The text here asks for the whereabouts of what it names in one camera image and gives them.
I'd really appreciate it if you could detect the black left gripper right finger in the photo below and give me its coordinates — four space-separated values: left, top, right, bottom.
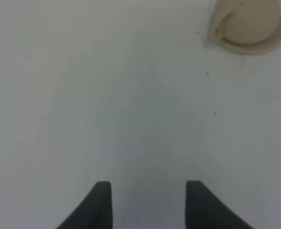
185 181 252 229

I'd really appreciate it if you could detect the beige near cup saucer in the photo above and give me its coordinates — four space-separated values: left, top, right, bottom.
207 19 281 55

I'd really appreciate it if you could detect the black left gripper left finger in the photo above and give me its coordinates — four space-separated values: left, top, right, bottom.
57 181 113 229

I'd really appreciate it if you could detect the beige near teacup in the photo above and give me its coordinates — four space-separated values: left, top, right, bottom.
208 0 281 45

